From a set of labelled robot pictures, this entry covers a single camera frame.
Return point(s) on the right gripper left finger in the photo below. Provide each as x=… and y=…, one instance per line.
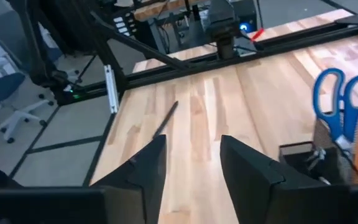
x=145, y=180

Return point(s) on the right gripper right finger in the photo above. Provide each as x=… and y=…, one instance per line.
x=253, y=186

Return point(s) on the black binder clip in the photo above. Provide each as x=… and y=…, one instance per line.
x=317, y=154

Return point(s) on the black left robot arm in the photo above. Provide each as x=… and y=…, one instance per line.
x=224, y=28

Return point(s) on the black mesh desk organizer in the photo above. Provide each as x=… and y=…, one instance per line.
x=294, y=155

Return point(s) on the black ballpoint pen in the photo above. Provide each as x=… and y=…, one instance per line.
x=166, y=119

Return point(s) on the black power strip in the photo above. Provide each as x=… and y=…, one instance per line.
x=121, y=26

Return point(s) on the black device with blue light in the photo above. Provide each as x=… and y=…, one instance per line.
x=245, y=27

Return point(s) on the wooden desk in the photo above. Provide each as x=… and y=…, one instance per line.
x=154, y=11

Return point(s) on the silver aluminium bracket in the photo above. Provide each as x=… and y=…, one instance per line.
x=112, y=90

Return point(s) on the black aluminium table frame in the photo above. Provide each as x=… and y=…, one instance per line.
x=228, y=63

